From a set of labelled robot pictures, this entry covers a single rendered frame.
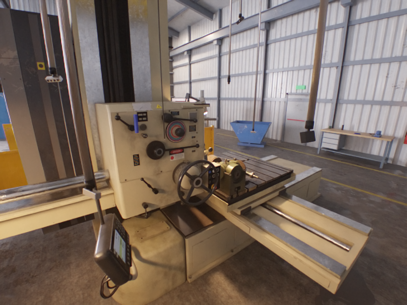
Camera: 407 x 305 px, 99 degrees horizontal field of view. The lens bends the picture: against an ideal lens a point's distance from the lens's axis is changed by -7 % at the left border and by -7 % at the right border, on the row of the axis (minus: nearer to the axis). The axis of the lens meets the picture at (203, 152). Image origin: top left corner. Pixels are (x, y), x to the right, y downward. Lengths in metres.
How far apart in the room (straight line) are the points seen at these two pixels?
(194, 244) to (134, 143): 1.30
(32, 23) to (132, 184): 1.43
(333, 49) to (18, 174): 9.46
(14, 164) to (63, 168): 1.93
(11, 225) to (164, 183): 1.10
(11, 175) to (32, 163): 1.93
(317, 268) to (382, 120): 6.88
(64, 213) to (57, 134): 0.67
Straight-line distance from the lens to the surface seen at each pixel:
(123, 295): 2.32
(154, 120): 1.42
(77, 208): 1.80
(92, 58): 2.01
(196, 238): 2.16
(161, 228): 2.16
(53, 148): 2.02
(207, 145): 4.84
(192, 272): 2.45
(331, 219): 2.48
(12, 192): 1.82
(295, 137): 9.19
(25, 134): 2.02
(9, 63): 2.02
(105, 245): 1.05
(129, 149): 1.39
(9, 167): 3.96
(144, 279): 2.14
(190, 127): 1.56
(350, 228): 2.45
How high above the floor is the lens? 1.95
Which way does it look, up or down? 16 degrees down
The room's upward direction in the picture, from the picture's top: straight up
